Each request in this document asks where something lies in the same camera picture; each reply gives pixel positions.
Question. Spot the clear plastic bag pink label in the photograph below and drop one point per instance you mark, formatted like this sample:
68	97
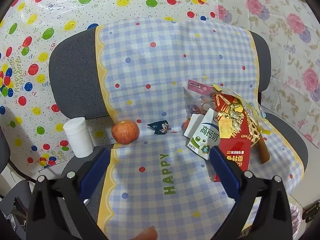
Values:
198	87

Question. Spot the person's left hand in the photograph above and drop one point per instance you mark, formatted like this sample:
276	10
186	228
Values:
146	234

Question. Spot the grey office chair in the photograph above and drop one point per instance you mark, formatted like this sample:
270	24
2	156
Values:
75	75

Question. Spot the brown stick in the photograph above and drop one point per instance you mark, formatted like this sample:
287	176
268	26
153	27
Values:
263	152

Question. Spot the dark blue snack wrapper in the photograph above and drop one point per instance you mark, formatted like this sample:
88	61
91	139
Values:
159	128

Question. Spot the gold ribbon mesh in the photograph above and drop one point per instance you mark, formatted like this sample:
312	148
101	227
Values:
253	131

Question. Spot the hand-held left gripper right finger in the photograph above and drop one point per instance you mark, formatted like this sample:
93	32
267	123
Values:
225	175

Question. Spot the white green milk carton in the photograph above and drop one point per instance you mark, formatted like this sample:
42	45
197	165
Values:
203	140

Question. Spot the grey padded chair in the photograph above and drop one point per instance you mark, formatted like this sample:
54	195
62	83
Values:
3	150

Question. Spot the red apple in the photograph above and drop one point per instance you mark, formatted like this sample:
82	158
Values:
125	133

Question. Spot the balloon print plastic sheet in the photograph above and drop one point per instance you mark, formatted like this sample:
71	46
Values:
75	12

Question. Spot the pink trash bag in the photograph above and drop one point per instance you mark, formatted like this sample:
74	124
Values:
295	221

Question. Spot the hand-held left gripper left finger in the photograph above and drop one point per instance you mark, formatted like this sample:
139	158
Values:
96	170

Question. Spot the blue checkered cloth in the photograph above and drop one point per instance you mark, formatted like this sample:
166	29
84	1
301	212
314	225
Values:
162	67

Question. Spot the white plastic bottle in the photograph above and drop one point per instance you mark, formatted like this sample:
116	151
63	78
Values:
78	137

